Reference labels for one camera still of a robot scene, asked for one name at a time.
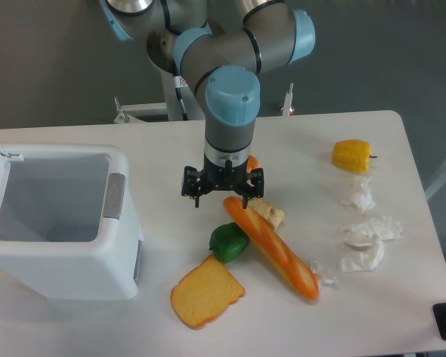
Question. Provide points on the long orange baguette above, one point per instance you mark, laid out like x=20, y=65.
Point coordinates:
x=286, y=262

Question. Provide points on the green bell pepper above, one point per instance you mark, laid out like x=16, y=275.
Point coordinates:
x=227, y=242

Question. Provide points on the upper crumpled white tissue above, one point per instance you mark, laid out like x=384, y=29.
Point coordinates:
x=360, y=196

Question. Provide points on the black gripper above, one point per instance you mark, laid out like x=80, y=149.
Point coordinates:
x=227, y=177

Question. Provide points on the white metal base frame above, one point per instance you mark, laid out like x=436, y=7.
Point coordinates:
x=136, y=112

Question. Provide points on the large crumpled white tissue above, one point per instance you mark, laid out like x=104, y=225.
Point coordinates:
x=363, y=243

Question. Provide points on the small orange bread roll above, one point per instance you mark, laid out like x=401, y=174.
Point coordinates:
x=253, y=163

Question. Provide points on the yellow bell pepper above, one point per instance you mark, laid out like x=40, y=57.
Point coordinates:
x=353, y=155

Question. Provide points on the small crumpled tissue piece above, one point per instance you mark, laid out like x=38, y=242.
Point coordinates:
x=324, y=277

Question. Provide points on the white plastic bin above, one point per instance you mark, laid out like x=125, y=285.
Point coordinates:
x=68, y=226

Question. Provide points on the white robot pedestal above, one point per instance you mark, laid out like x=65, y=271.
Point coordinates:
x=179, y=99

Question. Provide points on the orange toast slice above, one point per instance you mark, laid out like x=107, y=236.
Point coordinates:
x=205, y=293

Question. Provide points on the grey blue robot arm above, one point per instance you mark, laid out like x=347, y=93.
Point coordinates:
x=222, y=72

